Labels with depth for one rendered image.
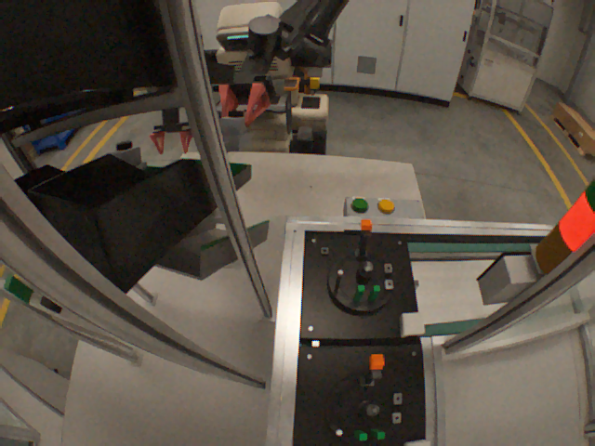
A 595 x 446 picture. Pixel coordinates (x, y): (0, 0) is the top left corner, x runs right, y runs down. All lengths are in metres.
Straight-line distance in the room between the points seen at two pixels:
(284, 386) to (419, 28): 3.36
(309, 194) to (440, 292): 0.48
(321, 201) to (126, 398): 0.78
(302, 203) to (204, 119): 0.62
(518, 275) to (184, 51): 0.40
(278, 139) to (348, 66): 2.36
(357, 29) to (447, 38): 1.08
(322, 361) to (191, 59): 0.48
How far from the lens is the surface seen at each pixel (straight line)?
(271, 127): 1.12
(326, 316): 0.53
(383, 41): 3.35
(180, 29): 0.21
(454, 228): 0.75
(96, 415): 0.82
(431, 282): 0.68
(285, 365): 0.52
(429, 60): 3.53
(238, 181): 0.38
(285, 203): 0.82
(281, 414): 0.52
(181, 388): 0.67
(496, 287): 0.37
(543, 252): 0.35
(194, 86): 0.22
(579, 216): 0.32
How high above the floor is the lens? 1.47
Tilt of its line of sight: 53 degrees down
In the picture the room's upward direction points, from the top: 2 degrees counter-clockwise
